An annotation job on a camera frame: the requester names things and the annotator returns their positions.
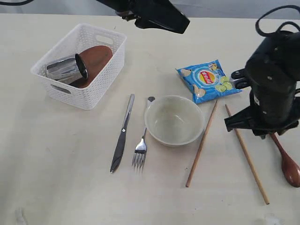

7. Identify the silver table knife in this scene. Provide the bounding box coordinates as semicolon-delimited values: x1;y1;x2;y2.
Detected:
110;94;135;173

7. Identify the brown wooden chopstick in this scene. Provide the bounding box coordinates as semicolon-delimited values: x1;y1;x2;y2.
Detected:
225;104;270;205
185;100;218;188

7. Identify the black metal cup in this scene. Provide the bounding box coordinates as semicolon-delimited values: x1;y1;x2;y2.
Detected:
45;53;89;84

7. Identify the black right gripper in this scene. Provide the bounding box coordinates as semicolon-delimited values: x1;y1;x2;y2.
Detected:
225;106;299;139

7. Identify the blue potato chips bag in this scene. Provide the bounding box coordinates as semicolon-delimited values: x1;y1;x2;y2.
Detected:
176;60;242;104

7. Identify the brown wooden spoon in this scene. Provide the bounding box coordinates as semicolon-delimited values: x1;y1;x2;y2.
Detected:
270;134;300;188

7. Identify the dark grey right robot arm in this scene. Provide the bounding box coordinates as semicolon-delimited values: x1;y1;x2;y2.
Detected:
225;30;300;138

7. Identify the brown wooden plate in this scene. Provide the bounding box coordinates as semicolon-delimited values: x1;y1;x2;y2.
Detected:
70;45;113;88

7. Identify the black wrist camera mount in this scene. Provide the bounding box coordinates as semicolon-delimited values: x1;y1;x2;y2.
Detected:
230;68;250;90

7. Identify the white ceramic bowl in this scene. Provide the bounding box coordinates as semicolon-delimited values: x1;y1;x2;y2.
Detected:
144;95;205;147

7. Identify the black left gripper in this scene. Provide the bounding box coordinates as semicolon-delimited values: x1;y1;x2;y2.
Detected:
98;0;190;34

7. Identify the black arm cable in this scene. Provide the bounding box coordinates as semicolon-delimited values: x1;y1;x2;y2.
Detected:
255;5;300;38

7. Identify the white woven plastic basket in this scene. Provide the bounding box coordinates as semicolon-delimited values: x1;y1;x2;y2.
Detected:
30;23;127;110

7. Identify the silver metal fork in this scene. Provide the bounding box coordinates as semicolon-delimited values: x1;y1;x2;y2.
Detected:
131;96;156;174

